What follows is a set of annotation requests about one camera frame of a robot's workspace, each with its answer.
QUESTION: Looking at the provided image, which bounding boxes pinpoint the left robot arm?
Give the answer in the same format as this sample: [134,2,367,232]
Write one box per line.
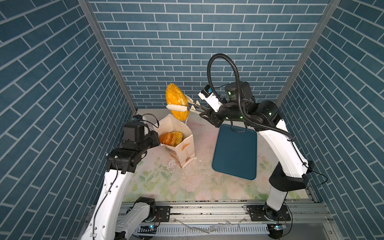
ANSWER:
[81,131,160,240]

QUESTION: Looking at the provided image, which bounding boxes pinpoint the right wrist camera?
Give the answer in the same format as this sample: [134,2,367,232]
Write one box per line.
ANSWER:
[198,85,223,113]

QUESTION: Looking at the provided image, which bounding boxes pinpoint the white paper bag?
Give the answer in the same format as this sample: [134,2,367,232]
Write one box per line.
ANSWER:
[156,114,196,169]

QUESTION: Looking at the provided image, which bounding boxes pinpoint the large sesame oval bread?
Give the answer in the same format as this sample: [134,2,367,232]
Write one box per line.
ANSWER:
[166,84,189,121]

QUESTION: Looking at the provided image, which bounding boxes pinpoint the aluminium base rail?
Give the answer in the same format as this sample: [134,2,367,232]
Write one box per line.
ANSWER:
[133,200,342,240]

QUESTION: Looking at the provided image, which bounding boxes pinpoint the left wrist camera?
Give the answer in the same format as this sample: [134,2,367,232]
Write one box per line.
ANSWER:
[121,115,150,149]

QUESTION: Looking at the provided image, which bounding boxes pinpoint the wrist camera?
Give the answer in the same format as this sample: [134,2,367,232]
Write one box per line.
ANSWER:
[121,115,150,149]
[198,85,223,113]

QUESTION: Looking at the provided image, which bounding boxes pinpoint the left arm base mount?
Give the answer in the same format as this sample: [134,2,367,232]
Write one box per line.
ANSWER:
[143,206,171,223]

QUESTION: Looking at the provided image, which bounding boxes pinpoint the orange triangular pastry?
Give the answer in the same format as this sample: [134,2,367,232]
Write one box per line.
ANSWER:
[159,133,174,146]

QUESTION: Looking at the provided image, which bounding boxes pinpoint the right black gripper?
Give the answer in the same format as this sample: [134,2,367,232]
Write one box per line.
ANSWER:
[198,97,247,127]

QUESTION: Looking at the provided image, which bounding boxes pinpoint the black corrugated cable hose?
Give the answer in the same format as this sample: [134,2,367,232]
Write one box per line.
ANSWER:
[206,53,295,140]

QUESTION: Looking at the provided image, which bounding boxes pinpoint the teal tray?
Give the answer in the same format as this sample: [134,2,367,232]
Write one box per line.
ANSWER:
[212,125,257,180]

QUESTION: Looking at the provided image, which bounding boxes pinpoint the metal tongs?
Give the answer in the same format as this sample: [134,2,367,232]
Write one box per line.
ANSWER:
[166,96,208,115]

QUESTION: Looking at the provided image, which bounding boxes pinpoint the large yellow ring bread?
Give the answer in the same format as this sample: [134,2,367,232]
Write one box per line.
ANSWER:
[170,131,184,147]

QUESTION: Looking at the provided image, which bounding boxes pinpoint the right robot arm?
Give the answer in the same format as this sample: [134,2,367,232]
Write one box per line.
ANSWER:
[199,81,314,221]

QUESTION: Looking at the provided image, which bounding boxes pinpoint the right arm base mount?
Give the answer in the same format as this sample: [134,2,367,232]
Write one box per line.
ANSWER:
[246,204,292,222]

